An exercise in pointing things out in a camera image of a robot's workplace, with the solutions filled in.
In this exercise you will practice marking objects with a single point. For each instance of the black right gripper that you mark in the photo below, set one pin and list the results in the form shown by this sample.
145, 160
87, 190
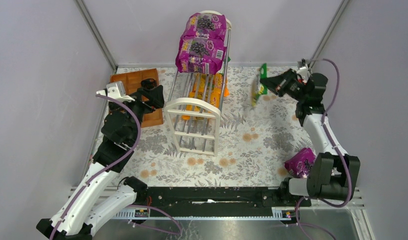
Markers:
280, 86

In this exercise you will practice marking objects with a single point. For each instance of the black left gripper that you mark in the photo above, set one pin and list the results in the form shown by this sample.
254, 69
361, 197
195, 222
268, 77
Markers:
145, 100

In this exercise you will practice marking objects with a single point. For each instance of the yellow green candy bag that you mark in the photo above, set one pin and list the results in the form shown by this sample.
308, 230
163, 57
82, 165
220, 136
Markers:
258, 86

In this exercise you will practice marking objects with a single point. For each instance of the orange candy bag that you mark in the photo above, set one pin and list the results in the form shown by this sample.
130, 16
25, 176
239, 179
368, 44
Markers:
195, 100
201, 83

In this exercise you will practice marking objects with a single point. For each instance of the purple grape candy bag front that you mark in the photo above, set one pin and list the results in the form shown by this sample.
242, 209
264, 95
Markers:
200, 55

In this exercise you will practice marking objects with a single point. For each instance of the purple grape candy bag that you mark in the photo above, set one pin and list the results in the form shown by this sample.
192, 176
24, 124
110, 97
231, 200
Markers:
206, 25
200, 55
299, 165

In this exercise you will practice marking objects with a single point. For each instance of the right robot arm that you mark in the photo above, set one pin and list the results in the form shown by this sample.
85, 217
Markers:
332, 179

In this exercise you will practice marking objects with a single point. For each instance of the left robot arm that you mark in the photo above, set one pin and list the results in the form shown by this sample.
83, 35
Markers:
80, 218

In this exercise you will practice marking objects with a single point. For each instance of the cream and metal shelf rack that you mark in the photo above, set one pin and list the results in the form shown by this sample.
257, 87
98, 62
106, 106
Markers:
195, 132

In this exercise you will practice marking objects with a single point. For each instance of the brown wooden compartment tray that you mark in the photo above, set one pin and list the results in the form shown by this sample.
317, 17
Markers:
132, 81

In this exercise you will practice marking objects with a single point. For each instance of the floral table mat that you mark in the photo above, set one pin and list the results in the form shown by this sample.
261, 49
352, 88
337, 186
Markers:
255, 141

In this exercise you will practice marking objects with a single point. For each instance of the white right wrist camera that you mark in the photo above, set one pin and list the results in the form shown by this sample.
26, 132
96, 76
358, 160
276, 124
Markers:
304, 70

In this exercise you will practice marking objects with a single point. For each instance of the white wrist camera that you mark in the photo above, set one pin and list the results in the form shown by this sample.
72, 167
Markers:
116, 91
304, 70

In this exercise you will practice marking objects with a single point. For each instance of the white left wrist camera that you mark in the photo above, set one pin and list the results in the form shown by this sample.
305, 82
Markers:
116, 91

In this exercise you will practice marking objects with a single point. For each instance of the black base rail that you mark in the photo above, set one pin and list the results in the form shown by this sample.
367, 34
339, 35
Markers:
216, 202

